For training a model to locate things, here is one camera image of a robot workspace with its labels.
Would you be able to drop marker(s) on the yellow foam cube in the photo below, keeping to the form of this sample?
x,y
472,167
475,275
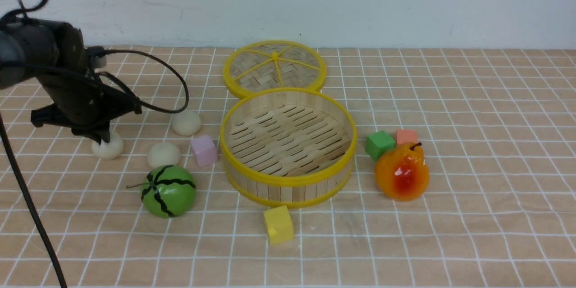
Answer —
x,y
279,225

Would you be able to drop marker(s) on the green foam cube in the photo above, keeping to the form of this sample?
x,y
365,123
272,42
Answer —
x,y
378,143

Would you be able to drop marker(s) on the salmon pink foam cube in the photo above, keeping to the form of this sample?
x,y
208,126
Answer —
x,y
406,136

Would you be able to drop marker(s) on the bamboo steamer lid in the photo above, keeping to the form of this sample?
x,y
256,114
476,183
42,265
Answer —
x,y
271,64

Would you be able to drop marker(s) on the beige grid tablecloth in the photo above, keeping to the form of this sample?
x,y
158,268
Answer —
x,y
498,132

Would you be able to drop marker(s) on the white bun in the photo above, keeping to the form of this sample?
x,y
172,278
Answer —
x,y
186,123
109,150
162,154

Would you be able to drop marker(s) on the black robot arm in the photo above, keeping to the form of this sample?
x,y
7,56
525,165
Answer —
x,y
55,55

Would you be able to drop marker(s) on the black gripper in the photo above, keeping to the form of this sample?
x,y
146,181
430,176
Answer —
x,y
80,99

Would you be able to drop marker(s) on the green toy watermelon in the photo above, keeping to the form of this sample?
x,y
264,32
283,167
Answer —
x,y
168,191

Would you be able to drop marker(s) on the bamboo steamer tray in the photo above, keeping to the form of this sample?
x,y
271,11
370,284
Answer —
x,y
288,147

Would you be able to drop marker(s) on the orange yellow toy pear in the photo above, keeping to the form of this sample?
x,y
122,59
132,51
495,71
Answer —
x,y
402,173

